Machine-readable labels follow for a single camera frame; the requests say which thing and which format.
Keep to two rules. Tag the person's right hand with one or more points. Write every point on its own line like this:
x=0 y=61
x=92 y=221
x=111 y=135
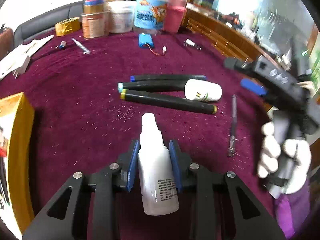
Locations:
x=271 y=150

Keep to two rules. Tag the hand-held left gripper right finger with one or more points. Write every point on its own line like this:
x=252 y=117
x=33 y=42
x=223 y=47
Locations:
x=175 y=166

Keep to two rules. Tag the yellow tape roll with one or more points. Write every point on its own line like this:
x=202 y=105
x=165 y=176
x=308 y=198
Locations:
x=67 y=26

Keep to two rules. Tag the yellow-taped cardboard box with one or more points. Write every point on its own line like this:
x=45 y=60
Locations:
x=21 y=135

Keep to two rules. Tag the black leather sofa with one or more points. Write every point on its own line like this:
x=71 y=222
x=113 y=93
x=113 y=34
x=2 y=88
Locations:
x=45 y=22

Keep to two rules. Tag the small blue white cap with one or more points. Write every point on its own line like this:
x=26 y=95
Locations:
x=62 y=44

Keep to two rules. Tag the white power adapter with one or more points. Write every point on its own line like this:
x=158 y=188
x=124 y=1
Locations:
x=15 y=66

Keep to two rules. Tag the black marker blue cap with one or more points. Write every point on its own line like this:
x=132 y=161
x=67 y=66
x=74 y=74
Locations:
x=162 y=77

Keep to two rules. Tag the wooden panel rail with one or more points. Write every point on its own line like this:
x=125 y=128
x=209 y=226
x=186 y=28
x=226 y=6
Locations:
x=225 y=37

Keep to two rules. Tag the white dropper bottle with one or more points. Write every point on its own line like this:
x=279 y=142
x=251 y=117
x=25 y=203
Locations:
x=157 y=170

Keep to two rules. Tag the clear jar blue label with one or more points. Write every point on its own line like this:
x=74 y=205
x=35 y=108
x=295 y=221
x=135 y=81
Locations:
x=150 y=13

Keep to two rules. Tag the black marker olive yellow cap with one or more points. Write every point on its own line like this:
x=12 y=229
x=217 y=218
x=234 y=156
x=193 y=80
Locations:
x=170 y=102

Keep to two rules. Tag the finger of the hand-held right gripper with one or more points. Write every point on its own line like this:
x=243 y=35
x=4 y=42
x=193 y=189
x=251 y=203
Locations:
x=251 y=86
x=235 y=63

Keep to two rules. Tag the glass jar pink knit sleeve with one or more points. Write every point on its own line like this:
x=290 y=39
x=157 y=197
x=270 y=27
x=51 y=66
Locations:
x=175 y=15

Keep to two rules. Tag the gold tape roll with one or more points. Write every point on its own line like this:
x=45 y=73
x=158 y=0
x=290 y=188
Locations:
x=94 y=9

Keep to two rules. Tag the white foam plane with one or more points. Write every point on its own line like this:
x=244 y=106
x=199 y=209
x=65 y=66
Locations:
x=35 y=45

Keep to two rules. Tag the nail clipper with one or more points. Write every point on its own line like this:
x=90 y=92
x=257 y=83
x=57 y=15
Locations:
x=191 y=43

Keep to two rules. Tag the orange label jar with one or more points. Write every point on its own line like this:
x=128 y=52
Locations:
x=94 y=25

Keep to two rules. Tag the white pill bottle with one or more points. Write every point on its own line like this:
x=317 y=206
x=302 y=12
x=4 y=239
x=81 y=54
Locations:
x=203 y=90

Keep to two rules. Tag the blue tape roll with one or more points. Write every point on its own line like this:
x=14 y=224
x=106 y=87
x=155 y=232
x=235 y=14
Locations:
x=94 y=2

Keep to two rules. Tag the white plastic tub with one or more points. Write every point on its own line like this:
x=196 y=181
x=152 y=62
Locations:
x=121 y=17

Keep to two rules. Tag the metal syringe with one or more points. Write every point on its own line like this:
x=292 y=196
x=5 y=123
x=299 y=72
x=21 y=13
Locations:
x=80 y=45

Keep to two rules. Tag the dark purple thin pen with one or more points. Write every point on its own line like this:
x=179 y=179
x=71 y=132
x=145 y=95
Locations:
x=233 y=125

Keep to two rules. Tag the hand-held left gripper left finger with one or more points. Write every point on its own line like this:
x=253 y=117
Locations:
x=132 y=166

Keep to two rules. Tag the person's right forearm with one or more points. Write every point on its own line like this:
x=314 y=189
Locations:
x=292 y=215

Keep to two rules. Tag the black marker cyan cap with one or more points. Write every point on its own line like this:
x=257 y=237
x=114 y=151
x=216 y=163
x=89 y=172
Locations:
x=155 y=86

